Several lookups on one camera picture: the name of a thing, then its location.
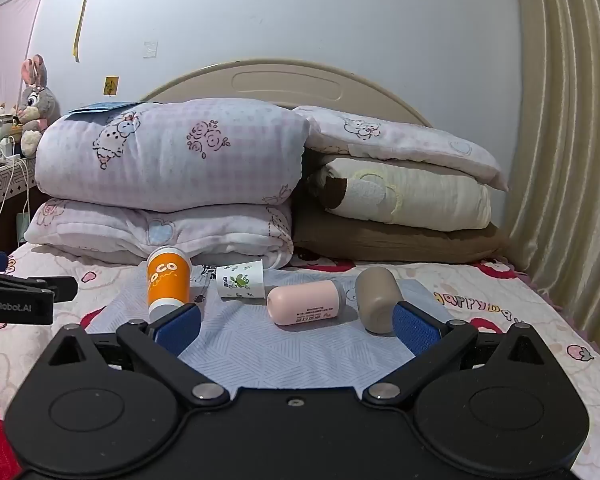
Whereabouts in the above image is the pink wall cloth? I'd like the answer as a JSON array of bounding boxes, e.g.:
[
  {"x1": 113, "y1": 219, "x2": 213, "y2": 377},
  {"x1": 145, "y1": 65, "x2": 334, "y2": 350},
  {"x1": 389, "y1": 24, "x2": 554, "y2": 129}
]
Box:
[{"x1": 0, "y1": 0, "x2": 48, "y2": 131}]

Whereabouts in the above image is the pink cylindrical bottle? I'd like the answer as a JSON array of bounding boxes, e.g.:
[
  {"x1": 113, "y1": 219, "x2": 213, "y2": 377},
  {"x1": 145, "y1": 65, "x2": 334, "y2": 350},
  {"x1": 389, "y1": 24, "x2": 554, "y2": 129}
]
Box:
[{"x1": 266, "y1": 280, "x2": 346, "y2": 327}]

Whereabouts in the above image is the taupe cylindrical bottle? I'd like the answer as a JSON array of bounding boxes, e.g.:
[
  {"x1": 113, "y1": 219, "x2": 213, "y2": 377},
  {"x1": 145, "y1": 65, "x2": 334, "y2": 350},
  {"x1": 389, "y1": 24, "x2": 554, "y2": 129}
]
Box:
[{"x1": 355, "y1": 266, "x2": 406, "y2": 335}]

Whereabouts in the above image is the pink checked folded quilt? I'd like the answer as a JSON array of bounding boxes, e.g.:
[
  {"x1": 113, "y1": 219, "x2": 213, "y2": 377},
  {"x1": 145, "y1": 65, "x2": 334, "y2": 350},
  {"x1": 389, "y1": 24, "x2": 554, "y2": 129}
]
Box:
[{"x1": 34, "y1": 99, "x2": 311, "y2": 206}]

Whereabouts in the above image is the pink fleece folded blanket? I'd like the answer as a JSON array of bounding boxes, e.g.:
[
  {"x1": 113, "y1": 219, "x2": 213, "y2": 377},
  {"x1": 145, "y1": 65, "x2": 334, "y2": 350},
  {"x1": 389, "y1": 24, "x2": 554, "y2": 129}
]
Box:
[{"x1": 24, "y1": 197, "x2": 295, "y2": 268}]

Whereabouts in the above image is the blue paper sheet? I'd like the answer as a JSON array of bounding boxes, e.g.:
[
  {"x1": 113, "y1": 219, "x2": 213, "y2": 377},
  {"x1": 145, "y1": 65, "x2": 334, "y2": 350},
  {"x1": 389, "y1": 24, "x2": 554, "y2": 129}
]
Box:
[{"x1": 62, "y1": 101, "x2": 146, "y2": 117}]

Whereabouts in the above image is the grey plush rabbit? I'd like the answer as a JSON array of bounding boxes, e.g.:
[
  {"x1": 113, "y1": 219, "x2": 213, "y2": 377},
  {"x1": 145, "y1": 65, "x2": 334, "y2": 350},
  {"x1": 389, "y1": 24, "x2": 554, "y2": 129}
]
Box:
[{"x1": 16, "y1": 53, "x2": 60, "y2": 158}]

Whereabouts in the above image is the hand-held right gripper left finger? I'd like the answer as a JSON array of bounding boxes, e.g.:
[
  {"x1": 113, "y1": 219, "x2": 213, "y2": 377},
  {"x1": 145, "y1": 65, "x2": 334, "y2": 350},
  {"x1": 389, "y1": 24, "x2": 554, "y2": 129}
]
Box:
[{"x1": 47, "y1": 302, "x2": 230, "y2": 408}]

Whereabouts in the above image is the beige curtain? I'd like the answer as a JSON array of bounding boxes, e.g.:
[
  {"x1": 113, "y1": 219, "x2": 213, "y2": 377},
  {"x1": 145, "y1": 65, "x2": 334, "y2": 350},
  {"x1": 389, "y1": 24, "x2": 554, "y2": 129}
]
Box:
[{"x1": 502, "y1": 0, "x2": 600, "y2": 336}]

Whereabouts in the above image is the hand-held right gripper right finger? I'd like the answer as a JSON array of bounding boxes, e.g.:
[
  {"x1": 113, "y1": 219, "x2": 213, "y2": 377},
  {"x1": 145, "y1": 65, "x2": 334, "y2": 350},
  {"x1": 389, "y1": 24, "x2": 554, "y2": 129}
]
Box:
[{"x1": 364, "y1": 301, "x2": 553, "y2": 406}]

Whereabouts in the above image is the orange cup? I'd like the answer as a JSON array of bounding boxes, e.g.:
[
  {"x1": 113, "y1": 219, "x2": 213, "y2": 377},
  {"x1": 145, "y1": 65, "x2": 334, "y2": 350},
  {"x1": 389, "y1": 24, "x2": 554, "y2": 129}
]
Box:
[{"x1": 146, "y1": 246, "x2": 193, "y2": 322}]

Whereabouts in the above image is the cream pillow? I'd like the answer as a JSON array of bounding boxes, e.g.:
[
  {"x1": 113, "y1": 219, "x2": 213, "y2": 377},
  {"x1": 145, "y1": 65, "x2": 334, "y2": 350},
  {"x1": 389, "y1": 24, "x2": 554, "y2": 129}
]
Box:
[{"x1": 307, "y1": 156, "x2": 493, "y2": 233}]

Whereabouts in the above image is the long yellow tape strip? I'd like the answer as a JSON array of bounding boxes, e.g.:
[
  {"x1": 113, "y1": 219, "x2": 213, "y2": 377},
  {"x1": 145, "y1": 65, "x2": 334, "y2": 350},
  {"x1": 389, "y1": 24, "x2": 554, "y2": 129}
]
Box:
[{"x1": 72, "y1": 0, "x2": 101, "y2": 63}]

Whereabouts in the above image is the brown pillow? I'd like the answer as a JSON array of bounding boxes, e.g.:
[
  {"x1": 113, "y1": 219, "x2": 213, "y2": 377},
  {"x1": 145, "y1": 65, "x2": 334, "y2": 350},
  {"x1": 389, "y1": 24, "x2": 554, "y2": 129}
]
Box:
[{"x1": 292, "y1": 200, "x2": 511, "y2": 265}]

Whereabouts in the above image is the beige bed headboard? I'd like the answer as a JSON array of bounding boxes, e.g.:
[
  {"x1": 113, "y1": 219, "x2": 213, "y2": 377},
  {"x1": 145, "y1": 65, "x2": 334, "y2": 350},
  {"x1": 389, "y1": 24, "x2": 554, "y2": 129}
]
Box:
[{"x1": 140, "y1": 60, "x2": 435, "y2": 128}]

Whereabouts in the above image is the bedside table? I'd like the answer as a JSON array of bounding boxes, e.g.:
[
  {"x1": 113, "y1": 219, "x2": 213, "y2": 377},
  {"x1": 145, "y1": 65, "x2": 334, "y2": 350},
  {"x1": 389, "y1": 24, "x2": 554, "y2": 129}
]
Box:
[{"x1": 0, "y1": 156, "x2": 38, "y2": 248}]

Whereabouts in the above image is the white green-print paper cup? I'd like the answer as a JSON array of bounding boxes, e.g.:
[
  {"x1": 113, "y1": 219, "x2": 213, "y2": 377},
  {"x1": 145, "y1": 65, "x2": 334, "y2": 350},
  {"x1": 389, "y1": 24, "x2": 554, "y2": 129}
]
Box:
[{"x1": 216, "y1": 260, "x2": 266, "y2": 301}]

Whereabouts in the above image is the white cable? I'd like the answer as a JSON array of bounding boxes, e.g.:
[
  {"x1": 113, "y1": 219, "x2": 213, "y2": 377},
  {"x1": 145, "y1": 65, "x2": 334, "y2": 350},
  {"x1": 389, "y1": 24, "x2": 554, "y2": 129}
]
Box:
[{"x1": 0, "y1": 135, "x2": 35, "y2": 233}]

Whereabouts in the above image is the pink printed pillow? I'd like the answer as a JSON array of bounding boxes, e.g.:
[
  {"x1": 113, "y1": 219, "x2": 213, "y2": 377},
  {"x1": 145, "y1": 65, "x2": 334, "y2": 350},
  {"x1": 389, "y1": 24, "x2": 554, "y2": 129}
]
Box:
[{"x1": 291, "y1": 105, "x2": 510, "y2": 192}]

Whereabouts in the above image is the light blue patterned mat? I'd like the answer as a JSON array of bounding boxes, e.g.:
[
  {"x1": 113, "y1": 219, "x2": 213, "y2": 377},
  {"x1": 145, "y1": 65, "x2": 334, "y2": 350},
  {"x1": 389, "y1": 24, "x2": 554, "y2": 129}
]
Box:
[{"x1": 87, "y1": 265, "x2": 451, "y2": 391}]

